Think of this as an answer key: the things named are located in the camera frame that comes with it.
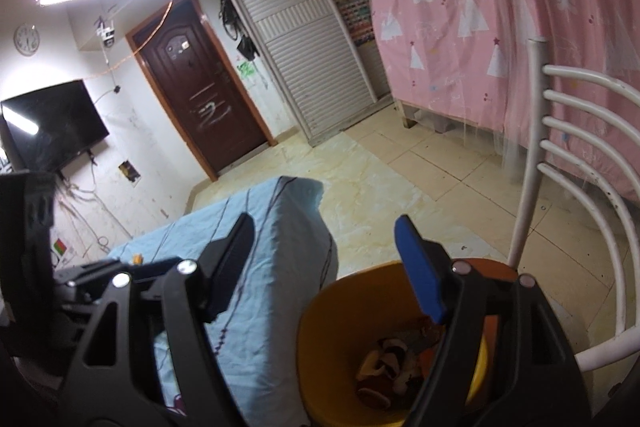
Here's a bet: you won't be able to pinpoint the tangle of white cables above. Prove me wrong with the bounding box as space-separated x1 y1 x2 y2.
55 152 136 258

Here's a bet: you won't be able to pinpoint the wooden bed frame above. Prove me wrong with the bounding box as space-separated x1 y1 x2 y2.
397 101 420 131

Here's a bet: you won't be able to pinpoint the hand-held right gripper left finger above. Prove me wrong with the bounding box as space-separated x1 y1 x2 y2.
62 213 256 427

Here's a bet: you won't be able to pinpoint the colourful grid wall chart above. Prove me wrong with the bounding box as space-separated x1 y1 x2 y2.
325 0 376 48

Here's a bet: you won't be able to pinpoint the dark brown door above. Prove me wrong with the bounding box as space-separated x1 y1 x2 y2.
125 0 275 182

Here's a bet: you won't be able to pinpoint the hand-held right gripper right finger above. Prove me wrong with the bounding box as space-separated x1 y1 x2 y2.
395 215 593 427

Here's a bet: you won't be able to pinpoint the round wall clock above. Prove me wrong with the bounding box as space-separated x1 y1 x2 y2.
13 23 40 56

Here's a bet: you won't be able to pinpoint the white security camera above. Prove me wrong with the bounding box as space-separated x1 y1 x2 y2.
95 19 118 48

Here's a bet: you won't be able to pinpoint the white slatted wardrobe door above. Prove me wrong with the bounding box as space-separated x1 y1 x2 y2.
212 0 381 148

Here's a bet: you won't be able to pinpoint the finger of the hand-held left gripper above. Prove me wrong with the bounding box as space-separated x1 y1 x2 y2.
52 258 181 293

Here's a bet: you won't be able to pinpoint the white metal chair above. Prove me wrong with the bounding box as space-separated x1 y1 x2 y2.
450 37 640 375

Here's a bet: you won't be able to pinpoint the orange string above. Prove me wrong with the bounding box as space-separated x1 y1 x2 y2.
15 0 181 80

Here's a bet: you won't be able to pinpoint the open wall socket box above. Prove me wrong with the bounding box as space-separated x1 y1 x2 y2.
117 160 141 184

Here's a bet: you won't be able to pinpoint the small black hanging bag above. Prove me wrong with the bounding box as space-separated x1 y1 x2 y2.
236 34 261 62

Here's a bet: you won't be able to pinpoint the black hanging straps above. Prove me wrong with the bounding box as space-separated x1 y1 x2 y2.
218 0 243 40

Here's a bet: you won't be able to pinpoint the light blue checked cloth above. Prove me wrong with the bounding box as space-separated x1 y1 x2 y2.
107 176 340 427

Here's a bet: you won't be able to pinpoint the yellow plastic bucket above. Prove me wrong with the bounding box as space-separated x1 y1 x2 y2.
296 261 491 427

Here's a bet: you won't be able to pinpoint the black flat television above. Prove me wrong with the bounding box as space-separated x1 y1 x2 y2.
0 79 111 172

